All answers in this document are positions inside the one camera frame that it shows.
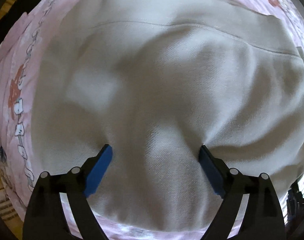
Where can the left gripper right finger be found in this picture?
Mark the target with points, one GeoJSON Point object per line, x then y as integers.
{"type": "Point", "coordinates": [250, 207]}

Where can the cream white sweatshirt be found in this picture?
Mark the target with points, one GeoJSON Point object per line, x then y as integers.
{"type": "Point", "coordinates": [156, 80]}

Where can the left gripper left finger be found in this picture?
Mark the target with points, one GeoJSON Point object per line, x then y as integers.
{"type": "Point", "coordinates": [55, 195]}

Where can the pink patterned bed blanket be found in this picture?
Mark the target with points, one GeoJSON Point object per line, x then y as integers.
{"type": "Point", "coordinates": [21, 53]}

